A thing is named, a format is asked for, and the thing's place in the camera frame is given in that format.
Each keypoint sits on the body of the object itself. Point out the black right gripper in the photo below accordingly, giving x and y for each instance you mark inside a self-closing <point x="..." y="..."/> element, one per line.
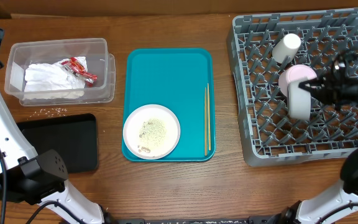
<point x="331" y="86"/>

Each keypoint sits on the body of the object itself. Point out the wooden chopstick left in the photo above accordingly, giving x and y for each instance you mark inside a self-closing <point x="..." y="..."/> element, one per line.
<point x="205" y="124"/>

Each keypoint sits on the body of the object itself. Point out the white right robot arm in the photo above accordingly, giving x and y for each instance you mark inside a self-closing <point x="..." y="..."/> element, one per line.
<point x="336" y="202"/>

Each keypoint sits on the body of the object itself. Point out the pale green cup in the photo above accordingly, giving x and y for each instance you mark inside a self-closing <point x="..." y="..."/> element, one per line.
<point x="288" y="46"/>

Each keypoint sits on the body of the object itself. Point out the large white dirty plate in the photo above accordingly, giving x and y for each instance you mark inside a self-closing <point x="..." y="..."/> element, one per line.
<point x="151" y="132"/>

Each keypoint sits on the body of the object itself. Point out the clear plastic waste bin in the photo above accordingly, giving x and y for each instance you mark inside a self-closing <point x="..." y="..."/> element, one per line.
<point x="99" y="62"/>

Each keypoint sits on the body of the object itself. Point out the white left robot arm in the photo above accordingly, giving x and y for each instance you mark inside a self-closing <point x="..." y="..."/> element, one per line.
<point x="40" y="179"/>

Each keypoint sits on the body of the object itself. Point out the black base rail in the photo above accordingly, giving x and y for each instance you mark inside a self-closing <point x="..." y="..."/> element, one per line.
<point x="250" y="220"/>

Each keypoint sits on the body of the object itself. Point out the red snack wrapper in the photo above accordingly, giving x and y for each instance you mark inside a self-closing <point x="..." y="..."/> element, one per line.
<point x="74" y="67"/>

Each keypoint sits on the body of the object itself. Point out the black plastic tray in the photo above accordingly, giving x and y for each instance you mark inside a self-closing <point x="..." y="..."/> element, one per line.
<point x="74" y="137"/>

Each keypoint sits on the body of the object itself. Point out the grey small saucer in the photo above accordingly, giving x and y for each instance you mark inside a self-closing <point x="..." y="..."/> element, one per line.
<point x="298" y="101"/>

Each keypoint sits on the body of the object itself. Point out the teal plastic serving tray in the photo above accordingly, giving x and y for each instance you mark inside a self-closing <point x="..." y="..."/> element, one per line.
<point x="174" y="78"/>

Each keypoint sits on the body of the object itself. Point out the pink plastic bowl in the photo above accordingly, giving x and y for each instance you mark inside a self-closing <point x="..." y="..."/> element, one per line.
<point x="296" y="72"/>

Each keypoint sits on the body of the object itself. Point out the white napkin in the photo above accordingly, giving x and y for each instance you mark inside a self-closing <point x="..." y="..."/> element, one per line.
<point x="45" y="81"/>
<point x="71" y="81"/>

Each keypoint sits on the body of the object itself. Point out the grey dishwasher rack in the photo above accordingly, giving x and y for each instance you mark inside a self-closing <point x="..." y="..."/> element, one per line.
<point x="269" y="136"/>

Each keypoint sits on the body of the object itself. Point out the wooden chopstick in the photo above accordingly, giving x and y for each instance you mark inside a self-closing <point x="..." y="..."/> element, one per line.
<point x="208" y="117"/>
<point x="205" y="124"/>

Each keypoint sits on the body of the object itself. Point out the wooden chopstick right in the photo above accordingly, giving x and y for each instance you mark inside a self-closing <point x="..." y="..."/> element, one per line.
<point x="208" y="117"/>

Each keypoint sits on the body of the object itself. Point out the scattered rice grains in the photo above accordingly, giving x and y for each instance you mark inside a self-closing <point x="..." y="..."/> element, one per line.
<point x="45" y="113"/>

